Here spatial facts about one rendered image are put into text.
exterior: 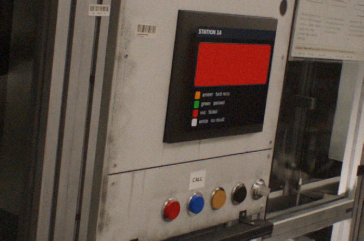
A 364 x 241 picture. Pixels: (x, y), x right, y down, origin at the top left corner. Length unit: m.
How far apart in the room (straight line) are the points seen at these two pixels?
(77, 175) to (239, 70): 0.33
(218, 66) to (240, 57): 0.06
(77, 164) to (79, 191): 0.04
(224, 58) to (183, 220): 0.27
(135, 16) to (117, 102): 0.12
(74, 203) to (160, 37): 0.26
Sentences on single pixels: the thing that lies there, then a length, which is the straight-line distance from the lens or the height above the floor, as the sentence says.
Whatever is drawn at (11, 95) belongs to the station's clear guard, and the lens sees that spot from 0.93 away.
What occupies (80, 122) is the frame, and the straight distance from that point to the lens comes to 0.98.
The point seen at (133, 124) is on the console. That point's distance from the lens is 1.04.
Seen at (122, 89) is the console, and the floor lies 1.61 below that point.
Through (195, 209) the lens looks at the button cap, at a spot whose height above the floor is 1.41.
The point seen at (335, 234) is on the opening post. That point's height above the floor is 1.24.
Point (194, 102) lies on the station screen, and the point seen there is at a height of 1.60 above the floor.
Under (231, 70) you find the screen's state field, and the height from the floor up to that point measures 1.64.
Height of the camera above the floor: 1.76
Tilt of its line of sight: 9 degrees down
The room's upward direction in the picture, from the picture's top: 7 degrees clockwise
